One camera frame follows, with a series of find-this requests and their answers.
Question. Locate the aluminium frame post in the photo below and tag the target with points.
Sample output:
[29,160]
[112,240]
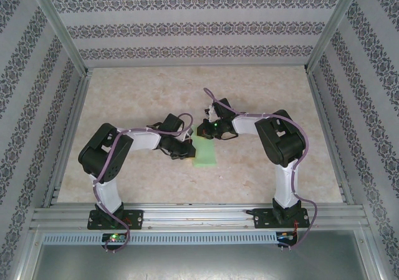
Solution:
[60,27]
[330,27]

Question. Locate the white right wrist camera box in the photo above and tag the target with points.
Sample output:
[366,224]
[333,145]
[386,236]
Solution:
[212,113]

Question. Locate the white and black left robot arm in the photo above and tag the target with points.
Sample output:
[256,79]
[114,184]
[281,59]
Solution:
[103,155]

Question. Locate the grey metal sheet panel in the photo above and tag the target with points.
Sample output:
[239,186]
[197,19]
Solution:
[199,261]

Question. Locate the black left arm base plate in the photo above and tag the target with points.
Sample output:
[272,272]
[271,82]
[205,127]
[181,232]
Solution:
[137,219]

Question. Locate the aluminium lower frame strut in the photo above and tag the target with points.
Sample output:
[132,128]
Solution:
[29,255]
[375,255]

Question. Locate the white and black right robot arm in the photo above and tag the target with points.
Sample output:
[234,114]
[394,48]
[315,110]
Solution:
[280,139]

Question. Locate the aluminium mounting rail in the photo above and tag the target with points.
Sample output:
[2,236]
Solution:
[202,214]

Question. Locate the green paper sheet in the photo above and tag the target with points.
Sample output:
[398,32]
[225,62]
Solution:
[205,155]

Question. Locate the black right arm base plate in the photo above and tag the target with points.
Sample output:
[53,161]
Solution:
[262,219]

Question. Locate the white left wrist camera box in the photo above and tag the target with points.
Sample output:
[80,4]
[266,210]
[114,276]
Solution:
[188,135]

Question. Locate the aluminium side rail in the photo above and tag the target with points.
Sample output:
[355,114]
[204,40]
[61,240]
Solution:
[324,121]
[74,121]

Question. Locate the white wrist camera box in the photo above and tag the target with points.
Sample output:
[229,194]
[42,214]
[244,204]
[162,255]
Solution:
[212,113]
[188,135]

